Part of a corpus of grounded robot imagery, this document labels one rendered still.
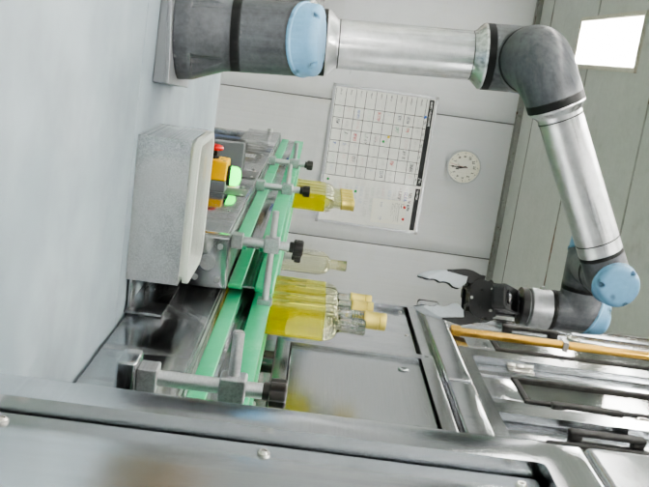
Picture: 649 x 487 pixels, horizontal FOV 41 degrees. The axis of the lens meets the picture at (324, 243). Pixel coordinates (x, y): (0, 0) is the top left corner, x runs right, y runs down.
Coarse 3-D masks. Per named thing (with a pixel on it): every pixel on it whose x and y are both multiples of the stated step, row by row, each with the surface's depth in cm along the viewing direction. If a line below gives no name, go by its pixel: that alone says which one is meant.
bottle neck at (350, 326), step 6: (342, 318) 158; (348, 318) 158; (342, 324) 157; (348, 324) 157; (354, 324) 157; (360, 324) 158; (342, 330) 158; (348, 330) 158; (354, 330) 158; (360, 330) 157
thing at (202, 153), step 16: (192, 144) 128; (208, 144) 141; (192, 160) 127; (208, 160) 142; (192, 176) 126; (208, 176) 143; (192, 192) 127; (208, 192) 143; (192, 208) 127; (192, 224) 128; (192, 240) 145; (192, 256) 144; (192, 272) 136
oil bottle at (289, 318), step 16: (272, 304) 156; (288, 304) 157; (304, 304) 158; (320, 304) 160; (272, 320) 156; (288, 320) 156; (304, 320) 156; (320, 320) 156; (336, 320) 156; (304, 336) 156; (320, 336) 156
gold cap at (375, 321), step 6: (366, 312) 164; (372, 312) 164; (378, 312) 164; (366, 318) 163; (372, 318) 163; (378, 318) 163; (384, 318) 163; (366, 324) 163; (372, 324) 163; (378, 324) 163; (384, 324) 163
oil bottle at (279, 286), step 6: (276, 282) 170; (282, 282) 171; (276, 288) 167; (282, 288) 167; (288, 288) 167; (294, 288) 168; (300, 288) 168; (306, 288) 169; (312, 288) 170; (318, 288) 170; (324, 288) 171; (306, 294) 167; (312, 294) 167; (318, 294) 167; (324, 294) 167; (330, 294) 168; (336, 294) 170; (336, 300) 168
